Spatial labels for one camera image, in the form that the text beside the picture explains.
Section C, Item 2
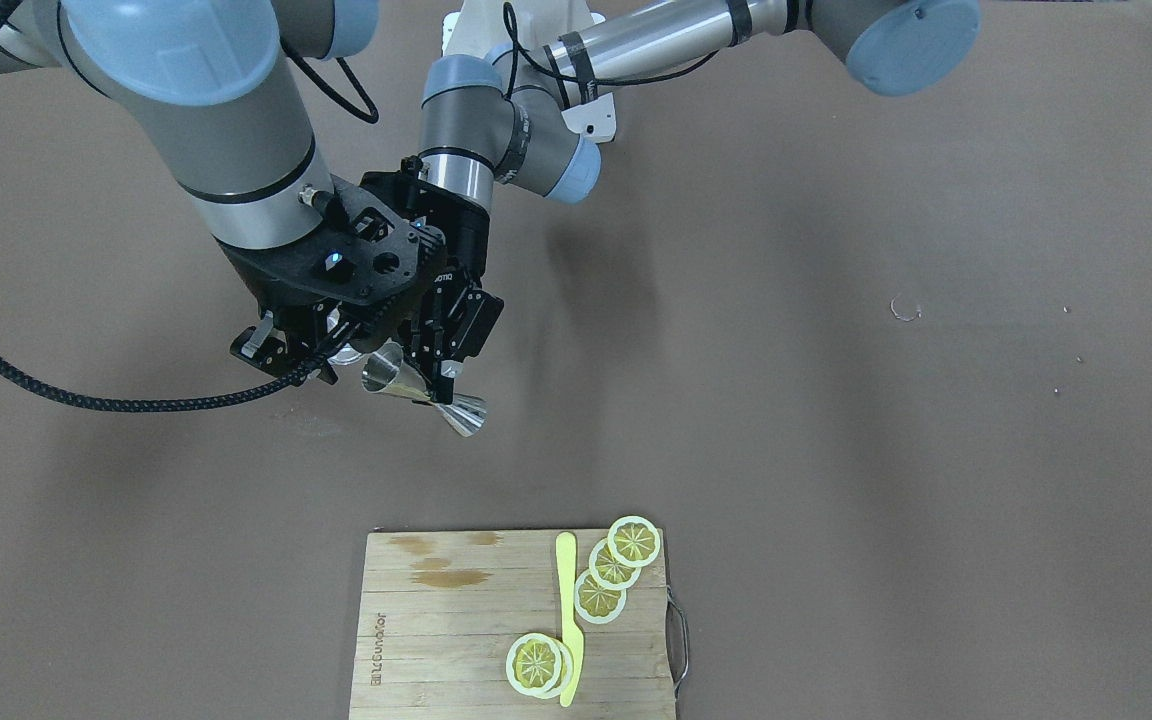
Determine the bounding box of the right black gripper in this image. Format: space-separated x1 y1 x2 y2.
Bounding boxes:
229 290 420 377

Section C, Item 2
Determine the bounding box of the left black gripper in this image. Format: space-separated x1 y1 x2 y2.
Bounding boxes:
401 184 505 379

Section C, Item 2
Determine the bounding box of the clear glass cup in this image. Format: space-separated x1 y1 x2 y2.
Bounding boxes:
325 305 376 366

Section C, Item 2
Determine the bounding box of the steel double jigger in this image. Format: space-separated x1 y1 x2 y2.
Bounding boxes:
361 341 488 437

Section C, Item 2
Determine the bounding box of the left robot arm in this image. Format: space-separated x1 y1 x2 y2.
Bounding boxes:
401 1 980 393

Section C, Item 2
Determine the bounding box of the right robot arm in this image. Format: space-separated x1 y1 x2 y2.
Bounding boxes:
0 1 445 386

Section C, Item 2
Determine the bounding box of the yellow plastic knife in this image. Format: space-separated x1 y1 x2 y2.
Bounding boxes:
556 530 585 708

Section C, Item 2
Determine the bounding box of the lemon slice at board end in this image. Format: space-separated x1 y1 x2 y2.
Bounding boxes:
607 515 664 568

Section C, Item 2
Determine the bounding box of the wooden cutting board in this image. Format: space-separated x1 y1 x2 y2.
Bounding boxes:
348 529 689 719

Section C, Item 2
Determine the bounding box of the middle lemon slice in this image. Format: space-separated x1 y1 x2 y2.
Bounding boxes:
588 538 641 591

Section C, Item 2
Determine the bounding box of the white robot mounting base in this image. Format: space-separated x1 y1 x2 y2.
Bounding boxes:
442 1 617 143

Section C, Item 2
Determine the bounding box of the lone front lemon slice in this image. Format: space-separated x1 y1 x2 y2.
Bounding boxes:
506 632 573 700

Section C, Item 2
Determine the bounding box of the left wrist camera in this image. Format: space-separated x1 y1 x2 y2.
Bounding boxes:
361 170 429 223

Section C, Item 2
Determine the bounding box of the black braided cable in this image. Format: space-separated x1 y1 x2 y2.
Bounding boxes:
0 0 377 414

